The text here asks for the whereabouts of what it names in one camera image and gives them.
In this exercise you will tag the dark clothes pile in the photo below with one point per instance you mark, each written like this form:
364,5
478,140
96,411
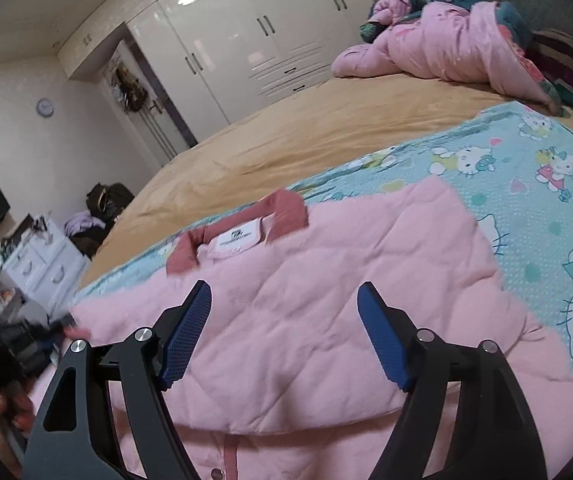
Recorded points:
86,245

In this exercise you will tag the bags hanging on door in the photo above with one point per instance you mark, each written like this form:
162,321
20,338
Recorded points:
129,87

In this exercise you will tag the cartoon cat printed blanket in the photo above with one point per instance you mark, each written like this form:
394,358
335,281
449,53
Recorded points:
516,200

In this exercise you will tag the pink puffy clothing pile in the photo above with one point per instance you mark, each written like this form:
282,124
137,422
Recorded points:
441,45

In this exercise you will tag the bed with tan sheet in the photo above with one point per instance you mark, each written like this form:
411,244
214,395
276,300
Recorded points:
316,125

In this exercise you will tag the white drawer chest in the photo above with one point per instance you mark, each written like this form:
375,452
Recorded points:
41,265

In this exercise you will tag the round wall clock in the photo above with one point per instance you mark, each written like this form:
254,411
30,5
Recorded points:
45,106

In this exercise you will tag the white door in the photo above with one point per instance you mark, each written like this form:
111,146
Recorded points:
161,125

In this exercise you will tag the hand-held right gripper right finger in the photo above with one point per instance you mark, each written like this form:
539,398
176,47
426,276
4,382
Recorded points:
381,335

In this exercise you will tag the purple clothes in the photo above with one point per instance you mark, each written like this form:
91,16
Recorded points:
81,224

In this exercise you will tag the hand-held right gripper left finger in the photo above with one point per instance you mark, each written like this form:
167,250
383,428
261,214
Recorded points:
186,335

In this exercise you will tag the dark bag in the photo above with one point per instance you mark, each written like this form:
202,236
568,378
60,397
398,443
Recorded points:
109,200

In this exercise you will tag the white wardrobe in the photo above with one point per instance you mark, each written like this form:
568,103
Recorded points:
226,35

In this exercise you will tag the person's left hand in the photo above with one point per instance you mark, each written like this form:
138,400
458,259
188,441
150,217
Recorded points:
4,420

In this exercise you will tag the pink quilted jacket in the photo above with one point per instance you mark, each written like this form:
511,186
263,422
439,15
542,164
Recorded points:
291,310

